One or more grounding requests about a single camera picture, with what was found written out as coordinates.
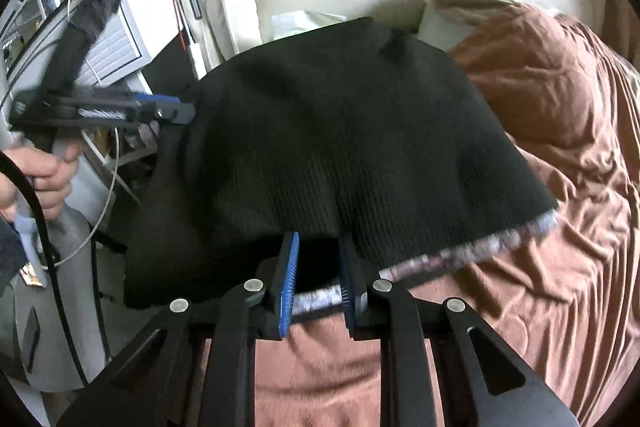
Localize brown bed sheet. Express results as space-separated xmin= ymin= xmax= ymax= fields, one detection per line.
xmin=200 ymin=2 xmax=640 ymax=427

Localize person's left forearm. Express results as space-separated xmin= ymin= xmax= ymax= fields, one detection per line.
xmin=0 ymin=214 xmax=22 ymax=260

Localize white dresser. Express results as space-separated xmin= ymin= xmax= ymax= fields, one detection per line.
xmin=0 ymin=0 xmax=176 ymax=88

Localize plastic packet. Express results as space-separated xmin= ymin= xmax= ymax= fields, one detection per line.
xmin=272 ymin=9 xmax=346 ymax=38

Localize person's left hand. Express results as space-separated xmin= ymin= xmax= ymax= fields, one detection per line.
xmin=0 ymin=144 xmax=84 ymax=221

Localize thin white cable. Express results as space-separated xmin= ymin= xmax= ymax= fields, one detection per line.
xmin=50 ymin=0 xmax=151 ymax=268

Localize white cable sleeve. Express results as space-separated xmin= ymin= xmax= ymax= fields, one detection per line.
xmin=12 ymin=202 xmax=41 ymax=268

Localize beige pillow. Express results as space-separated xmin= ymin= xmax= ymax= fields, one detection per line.
xmin=420 ymin=0 xmax=561 ymax=52

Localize black pants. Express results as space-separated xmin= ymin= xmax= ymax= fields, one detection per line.
xmin=122 ymin=17 xmax=558 ymax=310

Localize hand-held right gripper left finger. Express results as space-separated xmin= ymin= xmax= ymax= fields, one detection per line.
xmin=57 ymin=232 xmax=301 ymax=427

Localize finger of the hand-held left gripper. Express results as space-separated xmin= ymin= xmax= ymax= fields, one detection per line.
xmin=72 ymin=87 xmax=182 ymax=108
xmin=75 ymin=104 xmax=197 ymax=128

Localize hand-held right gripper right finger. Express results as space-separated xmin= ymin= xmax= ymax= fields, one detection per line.
xmin=340 ymin=232 xmax=578 ymax=427

